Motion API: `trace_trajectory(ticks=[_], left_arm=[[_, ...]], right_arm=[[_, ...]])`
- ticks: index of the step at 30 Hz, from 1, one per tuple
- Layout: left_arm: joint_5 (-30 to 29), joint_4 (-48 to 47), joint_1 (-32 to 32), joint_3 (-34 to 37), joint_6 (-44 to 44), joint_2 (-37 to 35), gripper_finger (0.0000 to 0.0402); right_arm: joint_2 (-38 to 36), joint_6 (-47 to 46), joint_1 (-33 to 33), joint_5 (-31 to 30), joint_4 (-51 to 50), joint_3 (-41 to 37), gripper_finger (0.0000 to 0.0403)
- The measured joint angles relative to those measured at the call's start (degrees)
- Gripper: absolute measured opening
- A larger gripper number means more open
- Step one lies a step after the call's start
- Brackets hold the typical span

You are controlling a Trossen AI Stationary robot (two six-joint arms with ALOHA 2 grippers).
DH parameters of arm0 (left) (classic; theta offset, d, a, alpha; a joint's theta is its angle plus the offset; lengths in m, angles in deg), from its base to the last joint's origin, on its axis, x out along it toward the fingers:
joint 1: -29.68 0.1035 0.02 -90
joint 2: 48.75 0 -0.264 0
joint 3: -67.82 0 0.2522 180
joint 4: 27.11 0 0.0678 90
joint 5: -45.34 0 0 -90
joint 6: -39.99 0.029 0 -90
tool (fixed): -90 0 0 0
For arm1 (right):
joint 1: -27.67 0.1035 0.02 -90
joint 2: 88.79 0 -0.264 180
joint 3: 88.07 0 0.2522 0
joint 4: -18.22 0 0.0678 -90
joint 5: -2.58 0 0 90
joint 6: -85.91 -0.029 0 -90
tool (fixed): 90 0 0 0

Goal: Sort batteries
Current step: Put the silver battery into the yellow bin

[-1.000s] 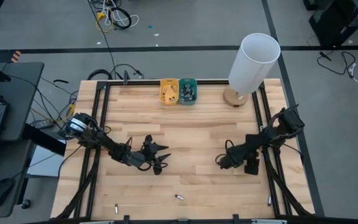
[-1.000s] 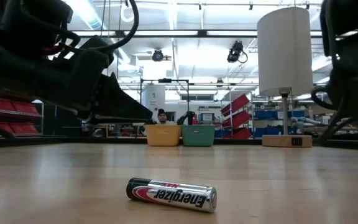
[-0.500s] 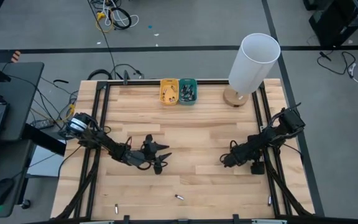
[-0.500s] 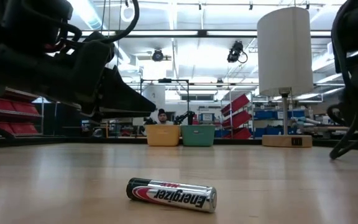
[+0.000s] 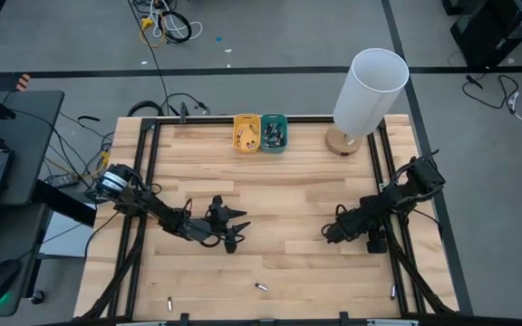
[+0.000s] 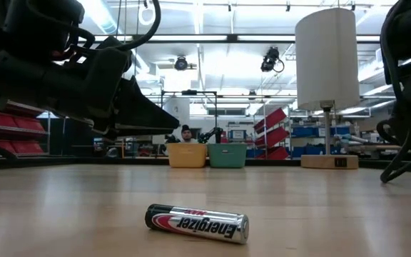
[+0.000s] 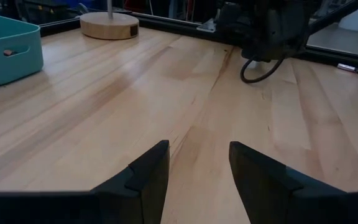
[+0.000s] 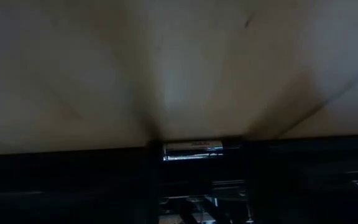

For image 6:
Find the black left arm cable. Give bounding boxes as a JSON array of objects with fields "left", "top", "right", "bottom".
[{"left": 73, "top": 0, "right": 162, "bottom": 53}]

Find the black ceiling camera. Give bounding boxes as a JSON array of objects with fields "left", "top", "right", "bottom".
[
  {"left": 260, "top": 46, "right": 285, "bottom": 74},
  {"left": 174, "top": 55, "right": 189, "bottom": 71}
]

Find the white hanging ring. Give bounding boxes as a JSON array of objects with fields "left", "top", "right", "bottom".
[{"left": 138, "top": 3, "right": 158, "bottom": 26}]

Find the blue bin shelf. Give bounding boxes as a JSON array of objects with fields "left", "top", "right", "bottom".
[{"left": 290, "top": 124, "right": 352, "bottom": 156}]

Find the white shade wooden base lamp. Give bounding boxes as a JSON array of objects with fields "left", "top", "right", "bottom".
[{"left": 294, "top": 7, "right": 361, "bottom": 170}]

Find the silver Energizer battery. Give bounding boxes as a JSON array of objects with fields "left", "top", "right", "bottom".
[{"left": 144, "top": 203, "right": 250, "bottom": 246}]

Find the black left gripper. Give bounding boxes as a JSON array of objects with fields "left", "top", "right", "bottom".
[{"left": 0, "top": 49, "right": 128, "bottom": 133}]

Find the black aluminium table frame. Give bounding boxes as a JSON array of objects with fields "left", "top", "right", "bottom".
[{"left": 0, "top": 156, "right": 411, "bottom": 175}]

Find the teal plastic bin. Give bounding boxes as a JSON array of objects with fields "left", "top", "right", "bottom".
[{"left": 207, "top": 143, "right": 248, "bottom": 169}]

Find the red bin storage rack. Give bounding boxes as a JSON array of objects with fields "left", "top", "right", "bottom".
[
  {"left": 0, "top": 101, "right": 49, "bottom": 158},
  {"left": 253, "top": 106, "right": 290, "bottom": 161}
]

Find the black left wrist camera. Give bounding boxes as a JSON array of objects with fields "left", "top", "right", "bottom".
[{"left": 66, "top": 35, "right": 133, "bottom": 78}]

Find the yellow plastic bin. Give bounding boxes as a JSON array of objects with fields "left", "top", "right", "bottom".
[{"left": 166, "top": 143, "right": 208, "bottom": 169}]

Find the person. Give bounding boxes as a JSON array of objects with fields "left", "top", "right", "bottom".
[{"left": 178, "top": 124, "right": 199, "bottom": 144}]

